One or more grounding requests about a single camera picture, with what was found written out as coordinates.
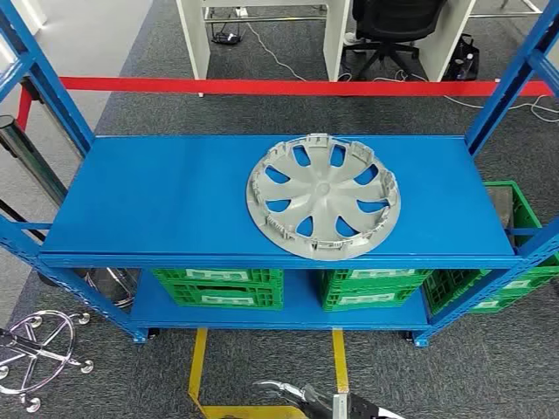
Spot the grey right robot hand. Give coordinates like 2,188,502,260
253,380,335,419

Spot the silver plastic wheel hubcap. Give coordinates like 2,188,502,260
246,133,401,261

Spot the blue metal shelf rack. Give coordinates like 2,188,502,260
0,0,559,348

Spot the long red barrier belt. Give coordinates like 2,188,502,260
57,76,554,99

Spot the black router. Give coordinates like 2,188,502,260
211,22,242,46

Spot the white office desk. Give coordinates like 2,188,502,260
415,0,545,82
175,0,351,82

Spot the black office chair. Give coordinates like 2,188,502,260
340,0,449,81

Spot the black stool chrome base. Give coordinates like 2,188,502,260
0,310,95,414

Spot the black pole grey base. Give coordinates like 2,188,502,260
0,198,48,243

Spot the short red barrier belt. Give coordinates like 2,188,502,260
17,86,34,132

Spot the white floor cable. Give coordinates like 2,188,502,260
246,22,308,82
444,92,559,124

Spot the chrome stanchion post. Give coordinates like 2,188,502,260
0,114,138,309
19,78,84,157

